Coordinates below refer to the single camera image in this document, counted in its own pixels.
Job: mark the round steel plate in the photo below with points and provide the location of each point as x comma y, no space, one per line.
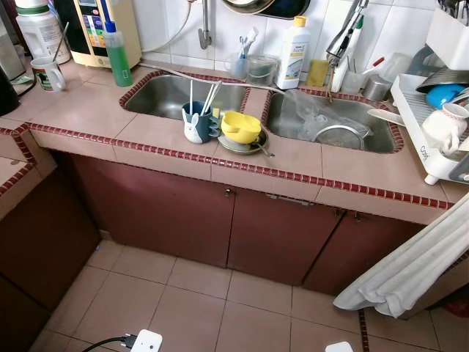
238,148

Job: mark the yellow plastic bowl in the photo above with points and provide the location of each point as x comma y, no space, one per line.
240,126

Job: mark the blue white utensil holder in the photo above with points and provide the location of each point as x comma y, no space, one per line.
196,125

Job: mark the blue bowl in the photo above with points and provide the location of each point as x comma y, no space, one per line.
443,95

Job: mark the white dish rack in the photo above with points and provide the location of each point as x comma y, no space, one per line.
410,110

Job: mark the stainless steel sink basin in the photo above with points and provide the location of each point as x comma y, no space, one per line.
161,95
385,139

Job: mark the pale wooden spatula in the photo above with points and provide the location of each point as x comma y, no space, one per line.
385,116

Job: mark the white hanging towel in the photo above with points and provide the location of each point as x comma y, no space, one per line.
410,271

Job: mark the small steel cup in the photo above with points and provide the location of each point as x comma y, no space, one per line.
376,89

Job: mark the red plastic item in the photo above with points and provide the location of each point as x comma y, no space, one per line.
458,304

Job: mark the clear plastic tub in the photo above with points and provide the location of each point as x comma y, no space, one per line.
396,66

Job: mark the dark red cabinet door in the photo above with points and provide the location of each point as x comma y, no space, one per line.
154,213
359,253
282,238

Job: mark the steel strainer bowl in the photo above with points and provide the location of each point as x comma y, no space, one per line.
341,136

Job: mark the white cutlery holder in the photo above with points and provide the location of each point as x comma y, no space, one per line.
447,40

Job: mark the clear plastic bag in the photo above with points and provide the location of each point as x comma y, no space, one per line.
322,114

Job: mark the mustard yellow sponge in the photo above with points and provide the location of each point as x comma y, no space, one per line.
317,73

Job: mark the white detergent bottle yellow cap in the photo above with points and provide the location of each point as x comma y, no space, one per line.
292,59

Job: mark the clear plastic container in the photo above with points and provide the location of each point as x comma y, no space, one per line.
261,71

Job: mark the clear toothbrush cup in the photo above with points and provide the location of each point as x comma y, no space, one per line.
238,67

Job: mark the white blue toothbrush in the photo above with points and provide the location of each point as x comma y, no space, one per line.
248,40

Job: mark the pale chopstick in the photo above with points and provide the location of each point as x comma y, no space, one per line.
215,93
208,99

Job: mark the hanging steel pan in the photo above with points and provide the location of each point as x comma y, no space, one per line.
256,6

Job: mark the white plastic stick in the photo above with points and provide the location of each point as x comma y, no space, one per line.
191,92

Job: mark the green dish soap bottle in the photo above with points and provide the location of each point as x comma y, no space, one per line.
117,62

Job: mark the beige water ionizer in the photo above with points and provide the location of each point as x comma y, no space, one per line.
88,37

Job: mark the white printed mug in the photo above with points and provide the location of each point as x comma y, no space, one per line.
45,75

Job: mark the dark brown side cabinet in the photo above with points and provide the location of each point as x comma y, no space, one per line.
37,235

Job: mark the white jar green lid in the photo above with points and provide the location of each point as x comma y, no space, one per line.
40,33

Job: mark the black electric kettle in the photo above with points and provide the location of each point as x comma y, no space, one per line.
6,92

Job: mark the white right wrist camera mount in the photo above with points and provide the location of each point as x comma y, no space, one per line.
339,347

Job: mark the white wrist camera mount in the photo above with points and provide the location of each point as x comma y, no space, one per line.
339,347
146,342

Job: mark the chrome wall tap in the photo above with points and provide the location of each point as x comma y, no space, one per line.
205,29

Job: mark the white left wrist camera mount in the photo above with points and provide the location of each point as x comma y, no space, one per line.
146,342

